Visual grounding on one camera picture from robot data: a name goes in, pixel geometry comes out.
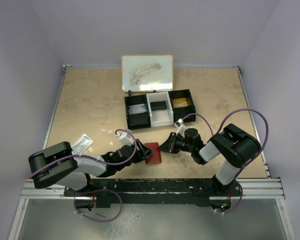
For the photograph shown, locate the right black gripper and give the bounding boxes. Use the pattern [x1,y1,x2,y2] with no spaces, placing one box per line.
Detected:
[157,132,194,155]

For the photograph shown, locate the red card holder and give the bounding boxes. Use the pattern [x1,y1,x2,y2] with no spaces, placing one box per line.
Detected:
[145,142,162,165]

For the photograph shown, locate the black white three-bin organizer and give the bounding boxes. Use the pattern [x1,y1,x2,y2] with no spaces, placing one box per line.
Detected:
[124,89,196,130]

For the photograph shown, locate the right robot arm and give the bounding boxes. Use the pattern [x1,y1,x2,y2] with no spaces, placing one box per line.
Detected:
[158,123,261,196]

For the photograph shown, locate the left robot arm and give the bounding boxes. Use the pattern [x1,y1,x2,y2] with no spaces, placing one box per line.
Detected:
[28,139,154,196]

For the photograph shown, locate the black card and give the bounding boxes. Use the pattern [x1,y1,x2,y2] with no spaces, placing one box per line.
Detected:
[150,100,167,111]

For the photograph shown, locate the gold credit card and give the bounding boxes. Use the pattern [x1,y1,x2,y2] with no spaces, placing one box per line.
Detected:
[172,98,189,108]

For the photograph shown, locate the silver credit card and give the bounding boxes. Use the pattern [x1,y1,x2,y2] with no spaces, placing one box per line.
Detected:
[128,103,147,115]

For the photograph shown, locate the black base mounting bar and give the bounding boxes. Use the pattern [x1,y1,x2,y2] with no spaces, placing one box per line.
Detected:
[64,178,241,208]

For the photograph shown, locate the silver foil packet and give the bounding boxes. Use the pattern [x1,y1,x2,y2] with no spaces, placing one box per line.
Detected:
[71,133,94,155]

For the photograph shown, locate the small whiteboard with stand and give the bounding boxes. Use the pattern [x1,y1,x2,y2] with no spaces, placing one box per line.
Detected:
[121,54,174,93]

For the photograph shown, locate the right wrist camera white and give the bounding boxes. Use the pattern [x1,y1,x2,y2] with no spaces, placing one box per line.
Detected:
[174,118,187,136]

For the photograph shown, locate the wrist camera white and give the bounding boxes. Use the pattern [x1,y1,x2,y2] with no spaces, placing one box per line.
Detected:
[115,129,134,146]
[174,118,187,136]

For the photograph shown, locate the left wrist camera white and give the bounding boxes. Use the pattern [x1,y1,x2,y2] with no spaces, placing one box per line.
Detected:
[115,129,134,146]

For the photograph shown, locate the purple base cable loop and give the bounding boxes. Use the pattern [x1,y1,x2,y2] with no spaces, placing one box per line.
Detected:
[73,188,123,223]

